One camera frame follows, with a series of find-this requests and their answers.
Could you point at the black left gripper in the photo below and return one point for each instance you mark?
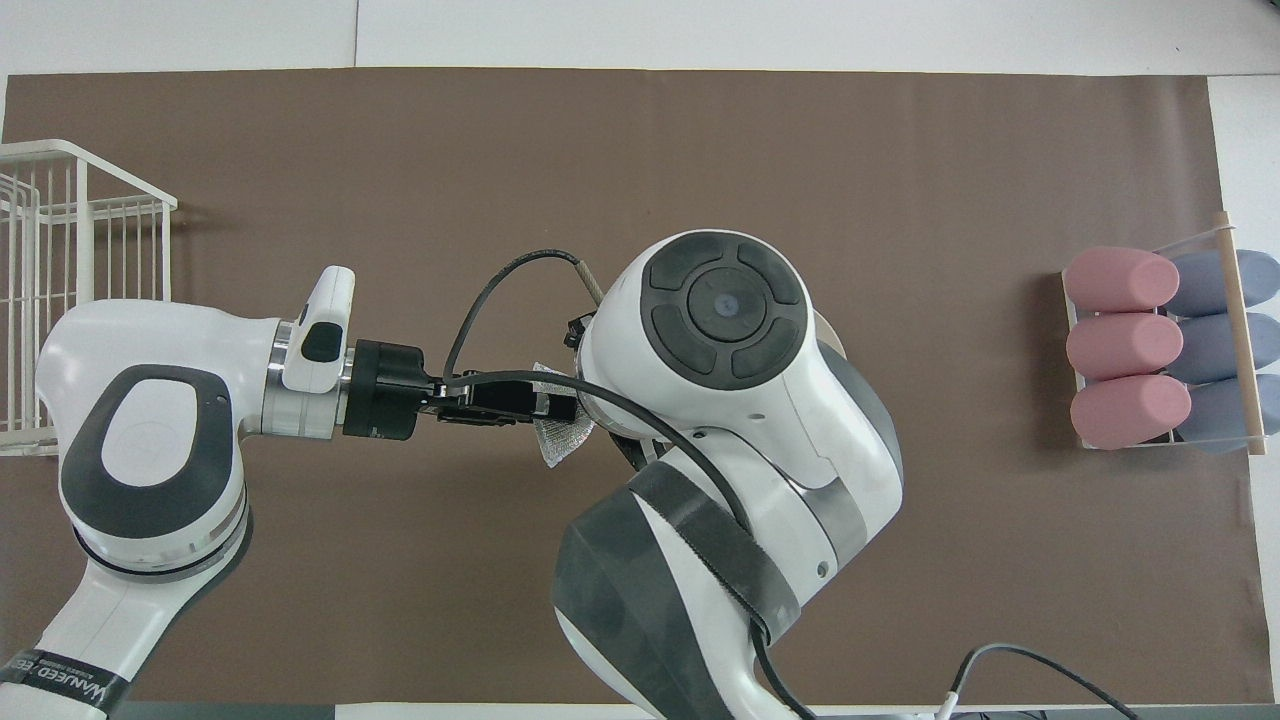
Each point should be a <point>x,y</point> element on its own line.
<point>385,390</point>

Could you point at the white round plate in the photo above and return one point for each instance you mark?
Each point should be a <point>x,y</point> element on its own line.
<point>830,335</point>

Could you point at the pink cup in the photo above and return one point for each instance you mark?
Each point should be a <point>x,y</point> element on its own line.
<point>1130,412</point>
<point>1120,280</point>
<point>1125,346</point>

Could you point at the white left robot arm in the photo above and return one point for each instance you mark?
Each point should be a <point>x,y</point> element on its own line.
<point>150,450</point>

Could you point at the silver mesh sponge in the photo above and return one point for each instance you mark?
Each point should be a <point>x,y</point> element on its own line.
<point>560,445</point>

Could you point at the cup holder tray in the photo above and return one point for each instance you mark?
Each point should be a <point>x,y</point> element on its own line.
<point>1243,355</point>

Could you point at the brown table mat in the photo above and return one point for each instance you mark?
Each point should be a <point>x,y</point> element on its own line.
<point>350,150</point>

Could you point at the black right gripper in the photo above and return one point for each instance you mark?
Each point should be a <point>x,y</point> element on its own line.
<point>578,330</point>

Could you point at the blue cup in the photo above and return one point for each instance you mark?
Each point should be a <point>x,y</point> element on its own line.
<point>1215,348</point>
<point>1220,412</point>
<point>1215,282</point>

